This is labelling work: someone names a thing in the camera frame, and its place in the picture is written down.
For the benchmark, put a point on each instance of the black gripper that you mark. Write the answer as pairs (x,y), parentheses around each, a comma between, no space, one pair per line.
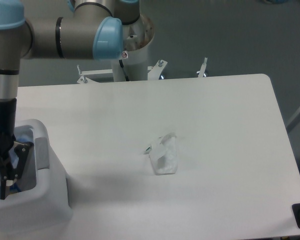
(9,174)

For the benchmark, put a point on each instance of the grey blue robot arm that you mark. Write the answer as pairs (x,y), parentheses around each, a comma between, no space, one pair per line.
(95,32)

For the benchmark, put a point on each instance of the white trash can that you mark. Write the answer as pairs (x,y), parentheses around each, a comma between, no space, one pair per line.
(46,204)

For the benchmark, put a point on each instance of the crumpled clear plastic cup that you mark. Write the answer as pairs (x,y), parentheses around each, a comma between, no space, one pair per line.
(163,154)

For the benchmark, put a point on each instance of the white left base bracket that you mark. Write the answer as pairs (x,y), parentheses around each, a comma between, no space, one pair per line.
(94,76)

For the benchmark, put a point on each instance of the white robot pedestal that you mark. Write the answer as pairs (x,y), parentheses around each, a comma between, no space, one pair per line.
(137,38)

